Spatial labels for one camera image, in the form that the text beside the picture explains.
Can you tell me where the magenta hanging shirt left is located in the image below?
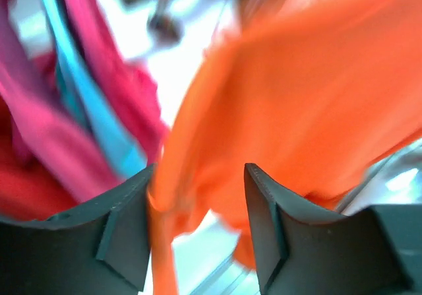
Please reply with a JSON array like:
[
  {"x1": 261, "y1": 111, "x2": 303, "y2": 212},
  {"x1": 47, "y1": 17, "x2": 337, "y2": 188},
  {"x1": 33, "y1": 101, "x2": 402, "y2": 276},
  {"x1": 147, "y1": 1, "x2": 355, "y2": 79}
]
[{"x1": 1, "y1": 0, "x2": 122, "y2": 202}]

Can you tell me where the magenta hanging shirt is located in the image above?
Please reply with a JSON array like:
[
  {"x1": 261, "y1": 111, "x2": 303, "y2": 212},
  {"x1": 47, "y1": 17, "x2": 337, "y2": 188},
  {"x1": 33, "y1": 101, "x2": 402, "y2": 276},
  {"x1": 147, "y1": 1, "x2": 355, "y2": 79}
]
[
  {"x1": 65, "y1": 0, "x2": 167, "y2": 164},
  {"x1": 1, "y1": 0, "x2": 122, "y2": 202}
]

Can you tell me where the teal hanging garment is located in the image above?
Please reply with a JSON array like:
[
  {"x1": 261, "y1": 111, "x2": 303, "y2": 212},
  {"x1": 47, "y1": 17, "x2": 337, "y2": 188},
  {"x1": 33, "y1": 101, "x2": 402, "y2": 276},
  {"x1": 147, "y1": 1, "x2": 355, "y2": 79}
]
[{"x1": 42, "y1": 0, "x2": 147, "y2": 179}]

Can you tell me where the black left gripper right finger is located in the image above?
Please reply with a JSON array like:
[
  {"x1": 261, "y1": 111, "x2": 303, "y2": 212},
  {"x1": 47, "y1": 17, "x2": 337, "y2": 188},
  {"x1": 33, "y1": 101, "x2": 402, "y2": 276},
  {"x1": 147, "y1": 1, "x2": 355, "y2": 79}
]
[{"x1": 244, "y1": 163, "x2": 421, "y2": 294}]

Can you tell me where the orange t shirt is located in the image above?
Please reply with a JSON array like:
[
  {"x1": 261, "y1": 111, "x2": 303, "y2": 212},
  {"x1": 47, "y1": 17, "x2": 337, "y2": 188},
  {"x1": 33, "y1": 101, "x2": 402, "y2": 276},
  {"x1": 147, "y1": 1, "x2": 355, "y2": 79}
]
[{"x1": 148, "y1": 0, "x2": 421, "y2": 294}]

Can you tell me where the magenta hanging shirt right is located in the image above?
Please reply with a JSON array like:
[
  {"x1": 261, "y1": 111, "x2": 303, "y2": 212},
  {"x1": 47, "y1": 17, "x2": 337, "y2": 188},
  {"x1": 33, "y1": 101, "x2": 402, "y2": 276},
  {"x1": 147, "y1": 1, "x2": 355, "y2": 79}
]
[{"x1": 65, "y1": 0, "x2": 167, "y2": 164}]

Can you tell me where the red hanging t shirt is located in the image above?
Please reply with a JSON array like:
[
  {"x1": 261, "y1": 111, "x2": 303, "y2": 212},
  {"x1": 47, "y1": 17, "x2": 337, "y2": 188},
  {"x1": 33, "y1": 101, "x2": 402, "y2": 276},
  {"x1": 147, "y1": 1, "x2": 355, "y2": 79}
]
[{"x1": 1, "y1": 101, "x2": 76, "y2": 220}]

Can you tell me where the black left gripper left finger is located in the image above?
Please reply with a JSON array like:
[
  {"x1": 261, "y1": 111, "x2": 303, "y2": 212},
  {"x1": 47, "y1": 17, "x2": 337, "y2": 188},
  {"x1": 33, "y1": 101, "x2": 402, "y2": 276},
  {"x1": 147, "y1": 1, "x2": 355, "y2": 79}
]
[{"x1": 1, "y1": 167, "x2": 153, "y2": 295}]

